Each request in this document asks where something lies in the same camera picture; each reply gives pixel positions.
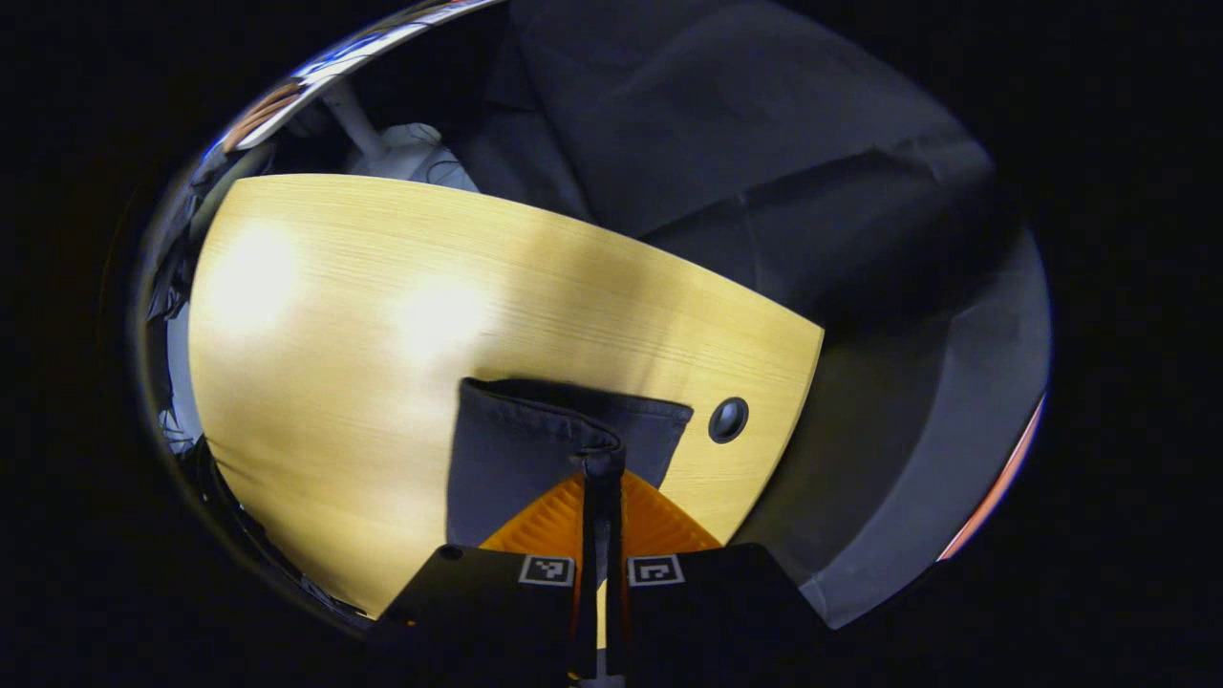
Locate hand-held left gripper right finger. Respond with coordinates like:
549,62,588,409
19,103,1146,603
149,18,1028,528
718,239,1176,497
604,449,832,684

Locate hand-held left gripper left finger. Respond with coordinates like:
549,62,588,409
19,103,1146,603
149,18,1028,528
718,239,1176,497
368,449,605,684

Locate dark jeans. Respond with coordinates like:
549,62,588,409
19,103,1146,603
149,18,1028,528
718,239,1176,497
445,376,696,552

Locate white bundle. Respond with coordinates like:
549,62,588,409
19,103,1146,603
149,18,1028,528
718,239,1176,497
342,122,481,194

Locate black backdrop cloth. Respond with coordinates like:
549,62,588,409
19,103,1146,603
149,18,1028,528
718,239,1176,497
457,0,1054,627

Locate black table cable grommet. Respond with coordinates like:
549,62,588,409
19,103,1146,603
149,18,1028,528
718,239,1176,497
708,397,750,445

